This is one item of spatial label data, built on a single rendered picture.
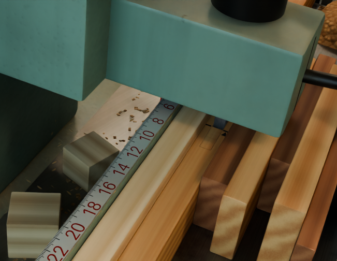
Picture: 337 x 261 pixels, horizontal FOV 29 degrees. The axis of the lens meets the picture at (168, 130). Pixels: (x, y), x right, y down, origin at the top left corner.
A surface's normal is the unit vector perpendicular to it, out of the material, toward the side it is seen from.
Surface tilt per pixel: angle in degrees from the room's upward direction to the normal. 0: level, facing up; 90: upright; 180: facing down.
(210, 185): 90
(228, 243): 90
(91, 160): 0
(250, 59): 90
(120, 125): 0
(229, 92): 90
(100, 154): 0
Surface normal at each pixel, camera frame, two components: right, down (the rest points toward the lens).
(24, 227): 0.07, 0.63
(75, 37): -0.39, 0.54
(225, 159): 0.12, -0.77
